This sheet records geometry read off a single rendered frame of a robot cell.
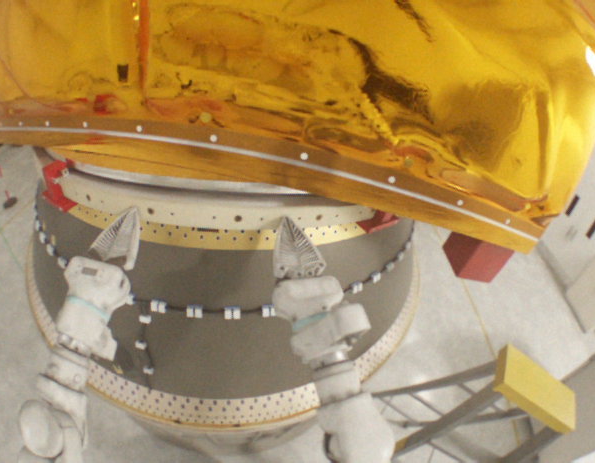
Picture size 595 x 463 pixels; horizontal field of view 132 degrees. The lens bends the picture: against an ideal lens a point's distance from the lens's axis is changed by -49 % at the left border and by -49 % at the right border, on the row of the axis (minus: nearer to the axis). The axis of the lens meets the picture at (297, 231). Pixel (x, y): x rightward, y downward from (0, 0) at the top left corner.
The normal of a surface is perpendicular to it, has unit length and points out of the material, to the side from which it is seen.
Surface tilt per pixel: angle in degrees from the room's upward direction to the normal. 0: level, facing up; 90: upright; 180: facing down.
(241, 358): 62
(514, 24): 88
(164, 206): 90
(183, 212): 90
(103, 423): 0
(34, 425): 6
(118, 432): 0
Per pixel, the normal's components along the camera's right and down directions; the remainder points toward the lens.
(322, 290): 0.27, -0.67
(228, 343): 0.28, 0.20
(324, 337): -0.86, -0.11
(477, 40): -0.08, 0.59
